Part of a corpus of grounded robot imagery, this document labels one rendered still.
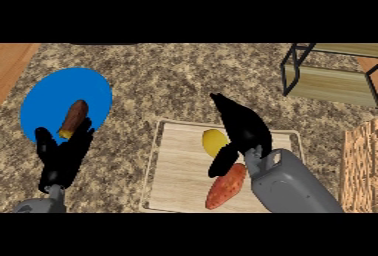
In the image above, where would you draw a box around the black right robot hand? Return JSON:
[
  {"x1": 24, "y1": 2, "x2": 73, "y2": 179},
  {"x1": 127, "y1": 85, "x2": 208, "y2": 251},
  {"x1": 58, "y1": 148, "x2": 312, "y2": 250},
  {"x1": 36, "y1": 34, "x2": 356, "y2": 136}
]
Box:
[{"x1": 207, "y1": 92, "x2": 273, "y2": 179}]

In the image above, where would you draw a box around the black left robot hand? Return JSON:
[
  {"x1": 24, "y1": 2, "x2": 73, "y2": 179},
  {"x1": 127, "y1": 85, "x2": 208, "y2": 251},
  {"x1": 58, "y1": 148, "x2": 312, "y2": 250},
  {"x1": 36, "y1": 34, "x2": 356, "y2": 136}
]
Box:
[{"x1": 34, "y1": 117, "x2": 96, "y2": 195}]

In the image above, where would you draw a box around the yellow lemon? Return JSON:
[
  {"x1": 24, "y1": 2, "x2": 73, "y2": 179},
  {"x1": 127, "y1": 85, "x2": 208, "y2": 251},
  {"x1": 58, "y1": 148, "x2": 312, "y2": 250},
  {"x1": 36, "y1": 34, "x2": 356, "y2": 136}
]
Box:
[{"x1": 201, "y1": 128, "x2": 232, "y2": 159}]

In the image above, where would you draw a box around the pale wooden tray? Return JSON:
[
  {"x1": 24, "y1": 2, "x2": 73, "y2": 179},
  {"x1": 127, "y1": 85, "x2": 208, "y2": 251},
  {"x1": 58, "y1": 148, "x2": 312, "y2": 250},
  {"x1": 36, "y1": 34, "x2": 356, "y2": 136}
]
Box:
[{"x1": 139, "y1": 119, "x2": 303, "y2": 214}]

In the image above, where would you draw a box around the orange-red sweet potato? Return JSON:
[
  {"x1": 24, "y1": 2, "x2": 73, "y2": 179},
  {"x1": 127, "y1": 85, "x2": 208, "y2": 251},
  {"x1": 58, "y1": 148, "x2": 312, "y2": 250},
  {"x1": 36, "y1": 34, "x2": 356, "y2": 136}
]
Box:
[{"x1": 204, "y1": 162, "x2": 248, "y2": 211}]

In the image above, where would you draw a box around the blue round plate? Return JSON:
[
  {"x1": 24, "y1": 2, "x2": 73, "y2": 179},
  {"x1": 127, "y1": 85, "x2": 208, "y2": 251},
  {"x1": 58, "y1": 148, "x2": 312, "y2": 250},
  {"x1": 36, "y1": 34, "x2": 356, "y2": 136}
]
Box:
[{"x1": 19, "y1": 67, "x2": 114, "y2": 146}]

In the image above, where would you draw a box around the wicker basket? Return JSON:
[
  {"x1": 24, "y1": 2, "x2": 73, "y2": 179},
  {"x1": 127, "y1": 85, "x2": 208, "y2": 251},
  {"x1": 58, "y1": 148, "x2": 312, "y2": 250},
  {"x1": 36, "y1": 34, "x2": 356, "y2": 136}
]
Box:
[{"x1": 338, "y1": 117, "x2": 378, "y2": 214}]

